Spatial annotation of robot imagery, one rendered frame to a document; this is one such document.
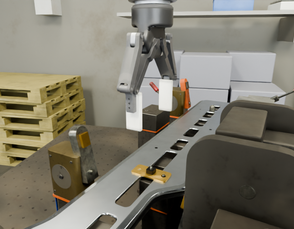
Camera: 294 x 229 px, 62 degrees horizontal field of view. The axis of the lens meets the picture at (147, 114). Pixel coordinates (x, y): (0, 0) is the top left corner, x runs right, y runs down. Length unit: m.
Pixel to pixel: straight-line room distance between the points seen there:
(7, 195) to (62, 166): 0.58
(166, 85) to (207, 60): 1.41
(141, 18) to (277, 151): 0.30
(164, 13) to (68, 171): 0.37
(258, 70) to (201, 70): 0.62
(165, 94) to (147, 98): 1.50
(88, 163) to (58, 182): 0.09
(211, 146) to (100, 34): 2.96
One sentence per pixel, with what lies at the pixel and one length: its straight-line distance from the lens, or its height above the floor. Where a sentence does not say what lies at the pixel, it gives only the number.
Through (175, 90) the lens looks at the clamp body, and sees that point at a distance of 1.08.
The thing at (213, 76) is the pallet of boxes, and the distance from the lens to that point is 1.96.
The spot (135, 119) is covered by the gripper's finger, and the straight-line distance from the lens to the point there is 0.43.
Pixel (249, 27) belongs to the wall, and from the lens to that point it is 2.98.
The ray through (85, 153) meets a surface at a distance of 0.55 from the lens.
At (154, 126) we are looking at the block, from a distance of 0.85.
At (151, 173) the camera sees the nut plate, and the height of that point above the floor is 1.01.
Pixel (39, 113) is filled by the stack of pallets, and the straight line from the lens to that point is 2.50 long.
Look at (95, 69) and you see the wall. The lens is 3.24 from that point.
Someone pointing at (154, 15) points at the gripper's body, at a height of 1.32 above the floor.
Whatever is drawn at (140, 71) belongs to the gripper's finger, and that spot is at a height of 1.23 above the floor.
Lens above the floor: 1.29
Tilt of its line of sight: 18 degrees down
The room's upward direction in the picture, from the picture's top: straight up
